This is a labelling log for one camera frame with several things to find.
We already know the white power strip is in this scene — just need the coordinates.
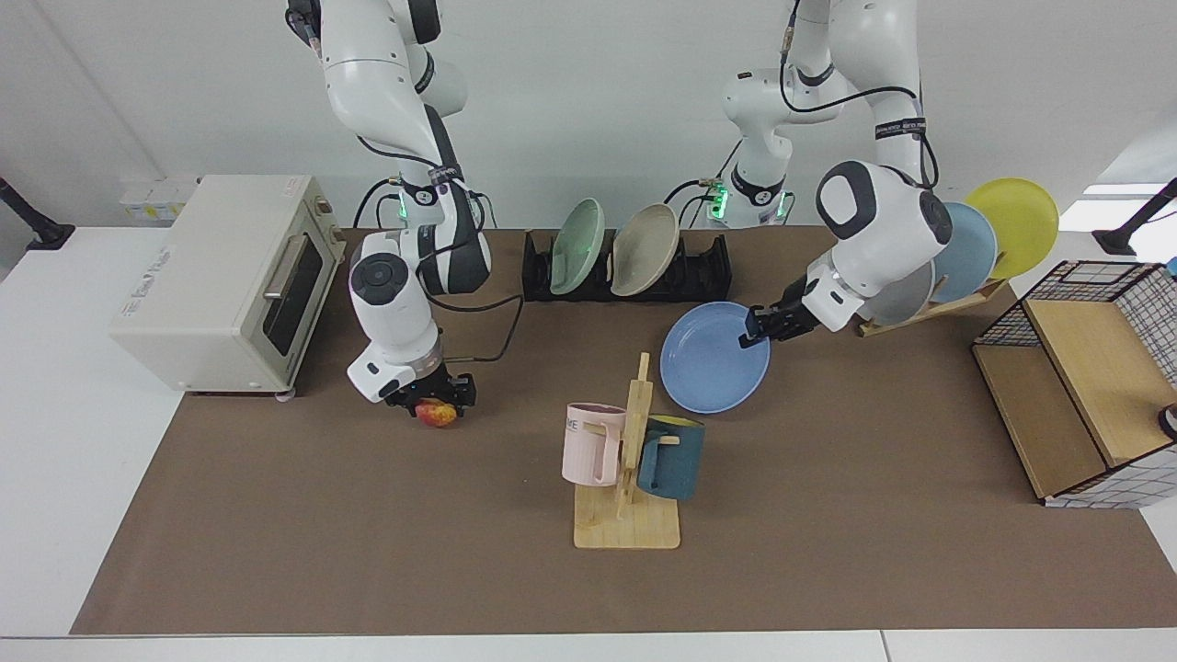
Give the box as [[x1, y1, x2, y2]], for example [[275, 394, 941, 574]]
[[120, 175, 201, 223]]

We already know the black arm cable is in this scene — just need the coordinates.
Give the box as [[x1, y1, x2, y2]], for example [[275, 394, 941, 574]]
[[779, 0, 941, 189], [418, 292, 525, 364]]

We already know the wooden plate stand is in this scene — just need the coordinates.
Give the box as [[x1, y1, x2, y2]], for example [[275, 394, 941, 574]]
[[855, 276, 1010, 339]]

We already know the light blue plate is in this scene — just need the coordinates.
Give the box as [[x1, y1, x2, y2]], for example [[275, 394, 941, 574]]
[[931, 201, 999, 304]]

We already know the black dish rack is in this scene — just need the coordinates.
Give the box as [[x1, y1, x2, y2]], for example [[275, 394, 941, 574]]
[[522, 230, 734, 303]]

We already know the pink cup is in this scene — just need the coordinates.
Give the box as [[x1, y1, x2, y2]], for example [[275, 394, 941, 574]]
[[562, 403, 628, 486]]

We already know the beige plate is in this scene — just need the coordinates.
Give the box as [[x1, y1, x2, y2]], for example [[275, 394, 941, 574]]
[[611, 203, 680, 297]]

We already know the green plate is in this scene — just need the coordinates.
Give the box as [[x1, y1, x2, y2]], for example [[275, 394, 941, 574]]
[[550, 198, 606, 296]]

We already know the wire basket with wooden floor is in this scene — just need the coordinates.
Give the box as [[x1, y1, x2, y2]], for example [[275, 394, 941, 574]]
[[972, 260, 1177, 509]]

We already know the wooden cup stand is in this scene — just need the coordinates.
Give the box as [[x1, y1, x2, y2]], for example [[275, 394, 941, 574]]
[[574, 352, 681, 550]]

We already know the yellow plate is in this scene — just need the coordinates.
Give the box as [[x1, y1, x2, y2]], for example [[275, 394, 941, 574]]
[[963, 177, 1060, 280]]

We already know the pale toaster oven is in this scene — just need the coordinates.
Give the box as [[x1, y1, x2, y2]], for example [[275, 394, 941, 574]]
[[109, 175, 349, 399]]

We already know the brown table cloth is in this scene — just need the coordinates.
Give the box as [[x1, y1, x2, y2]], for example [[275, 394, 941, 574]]
[[69, 225, 1177, 637]]

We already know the black stand leg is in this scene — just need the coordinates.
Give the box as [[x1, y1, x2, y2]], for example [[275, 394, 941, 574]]
[[1091, 177, 1177, 257], [0, 177, 76, 251]]

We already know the pale grey plate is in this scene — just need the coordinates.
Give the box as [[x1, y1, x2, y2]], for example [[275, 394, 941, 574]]
[[860, 260, 936, 325]]

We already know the dark teal cup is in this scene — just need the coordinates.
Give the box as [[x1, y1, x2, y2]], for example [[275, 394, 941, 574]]
[[636, 416, 706, 502]]

